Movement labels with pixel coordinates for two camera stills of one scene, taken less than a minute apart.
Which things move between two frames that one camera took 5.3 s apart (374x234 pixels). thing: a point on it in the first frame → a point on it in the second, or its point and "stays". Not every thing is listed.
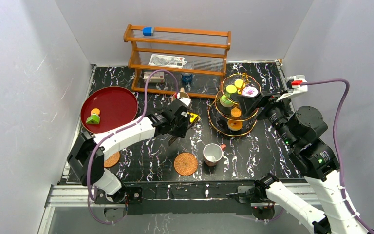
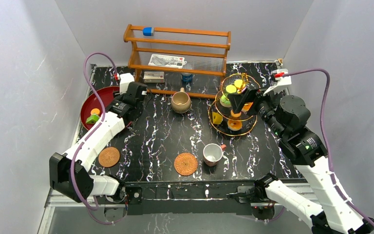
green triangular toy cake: [93, 119] stays
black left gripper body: [180, 126] → [135, 91]
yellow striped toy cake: [194, 118] → [217, 118]
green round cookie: [231, 88] stays
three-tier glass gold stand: [226, 113] stays
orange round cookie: [238, 83] stays
